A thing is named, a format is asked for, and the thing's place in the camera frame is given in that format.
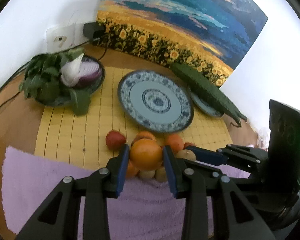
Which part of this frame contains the red plum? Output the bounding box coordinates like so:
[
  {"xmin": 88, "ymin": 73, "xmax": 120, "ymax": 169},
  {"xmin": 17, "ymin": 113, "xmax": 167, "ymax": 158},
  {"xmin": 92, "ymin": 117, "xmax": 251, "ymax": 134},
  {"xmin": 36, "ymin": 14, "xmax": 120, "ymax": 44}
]
[
  {"xmin": 184, "ymin": 142, "xmax": 196, "ymax": 149},
  {"xmin": 106, "ymin": 130, "xmax": 126, "ymax": 151}
]

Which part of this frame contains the orange tangerine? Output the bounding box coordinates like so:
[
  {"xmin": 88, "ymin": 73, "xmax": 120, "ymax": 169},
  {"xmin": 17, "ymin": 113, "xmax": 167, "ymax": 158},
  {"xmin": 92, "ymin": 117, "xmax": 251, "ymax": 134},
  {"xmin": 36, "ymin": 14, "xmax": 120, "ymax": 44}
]
[
  {"xmin": 131, "ymin": 131, "xmax": 157, "ymax": 146},
  {"xmin": 126, "ymin": 160, "xmax": 139, "ymax": 179},
  {"xmin": 129, "ymin": 139, "xmax": 163, "ymax": 171},
  {"xmin": 164, "ymin": 133, "xmax": 184, "ymax": 154}
]

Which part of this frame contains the small blue white plate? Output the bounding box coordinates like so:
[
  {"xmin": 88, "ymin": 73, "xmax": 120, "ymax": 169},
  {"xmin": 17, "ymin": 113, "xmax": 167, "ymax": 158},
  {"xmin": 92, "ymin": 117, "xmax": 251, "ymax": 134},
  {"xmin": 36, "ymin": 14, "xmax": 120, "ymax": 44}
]
[{"xmin": 188, "ymin": 88, "xmax": 224, "ymax": 118}]

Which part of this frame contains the purple towel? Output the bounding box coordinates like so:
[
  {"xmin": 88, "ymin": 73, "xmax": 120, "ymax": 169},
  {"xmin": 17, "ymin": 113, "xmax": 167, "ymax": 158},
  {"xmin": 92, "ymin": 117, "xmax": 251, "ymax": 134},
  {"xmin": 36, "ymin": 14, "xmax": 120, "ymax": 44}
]
[{"xmin": 1, "ymin": 144, "xmax": 251, "ymax": 240}]

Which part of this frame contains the green cucumber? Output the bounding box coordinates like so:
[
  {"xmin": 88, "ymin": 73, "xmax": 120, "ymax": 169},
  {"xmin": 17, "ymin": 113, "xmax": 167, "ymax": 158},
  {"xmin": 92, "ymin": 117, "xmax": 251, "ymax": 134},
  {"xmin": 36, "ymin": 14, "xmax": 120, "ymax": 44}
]
[{"xmin": 169, "ymin": 63, "xmax": 248, "ymax": 128}]

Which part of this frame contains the large blue white plate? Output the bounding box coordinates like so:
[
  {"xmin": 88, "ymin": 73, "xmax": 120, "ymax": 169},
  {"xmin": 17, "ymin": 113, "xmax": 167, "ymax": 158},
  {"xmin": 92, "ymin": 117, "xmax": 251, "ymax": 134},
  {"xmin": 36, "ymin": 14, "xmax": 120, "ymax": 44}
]
[{"xmin": 117, "ymin": 70, "xmax": 194, "ymax": 133}]

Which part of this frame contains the yellow grid mat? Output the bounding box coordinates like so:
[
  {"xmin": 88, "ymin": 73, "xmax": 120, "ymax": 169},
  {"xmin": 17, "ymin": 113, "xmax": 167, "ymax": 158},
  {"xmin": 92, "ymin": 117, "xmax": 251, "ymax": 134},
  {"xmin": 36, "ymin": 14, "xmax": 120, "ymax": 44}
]
[{"xmin": 34, "ymin": 67, "xmax": 232, "ymax": 170}]

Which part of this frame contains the sunflower field painting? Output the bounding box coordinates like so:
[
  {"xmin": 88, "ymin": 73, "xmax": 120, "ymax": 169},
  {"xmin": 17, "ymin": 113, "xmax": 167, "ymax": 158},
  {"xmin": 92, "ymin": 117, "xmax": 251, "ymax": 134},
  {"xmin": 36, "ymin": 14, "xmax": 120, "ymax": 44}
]
[{"xmin": 96, "ymin": 0, "xmax": 268, "ymax": 87}]

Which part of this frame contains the green leafy bok choy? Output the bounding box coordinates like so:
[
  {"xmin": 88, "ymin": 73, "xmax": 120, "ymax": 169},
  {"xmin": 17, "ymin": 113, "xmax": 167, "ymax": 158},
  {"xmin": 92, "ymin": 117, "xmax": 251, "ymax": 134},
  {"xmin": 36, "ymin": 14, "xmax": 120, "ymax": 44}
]
[{"xmin": 19, "ymin": 47, "xmax": 91, "ymax": 116}]

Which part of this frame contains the dark plate with vegetables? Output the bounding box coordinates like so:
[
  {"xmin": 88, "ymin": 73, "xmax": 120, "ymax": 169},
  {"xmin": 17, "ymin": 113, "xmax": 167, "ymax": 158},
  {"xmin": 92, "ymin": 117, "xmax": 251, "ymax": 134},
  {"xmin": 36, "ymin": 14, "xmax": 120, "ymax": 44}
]
[{"xmin": 34, "ymin": 55, "xmax": 106, "ymax": 107}]

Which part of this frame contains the halved red onion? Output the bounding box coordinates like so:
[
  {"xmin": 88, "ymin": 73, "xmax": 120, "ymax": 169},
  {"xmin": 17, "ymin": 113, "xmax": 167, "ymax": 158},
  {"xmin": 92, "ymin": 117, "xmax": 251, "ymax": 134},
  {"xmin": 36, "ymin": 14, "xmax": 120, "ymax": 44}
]
[{"xmin": 60, "ymin": 53, "xmax": 103, "ymax": 88}]

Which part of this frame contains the black power adapter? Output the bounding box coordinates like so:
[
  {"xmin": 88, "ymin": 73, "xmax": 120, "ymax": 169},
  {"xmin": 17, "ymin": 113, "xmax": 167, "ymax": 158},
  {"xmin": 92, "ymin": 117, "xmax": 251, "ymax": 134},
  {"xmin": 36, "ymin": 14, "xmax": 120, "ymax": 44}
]
[{"xmin": 83, "ymin": 22, "xmax": 106, "ymax": 40}]

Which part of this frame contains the white wall socket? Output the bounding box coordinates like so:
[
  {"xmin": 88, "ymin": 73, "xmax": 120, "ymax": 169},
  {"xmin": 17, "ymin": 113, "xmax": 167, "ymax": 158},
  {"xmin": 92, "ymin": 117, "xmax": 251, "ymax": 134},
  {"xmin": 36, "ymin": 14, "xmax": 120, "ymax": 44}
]
[{"xmin": 46, "ymin": 23, "xmax": 89, "ymax": 53}]

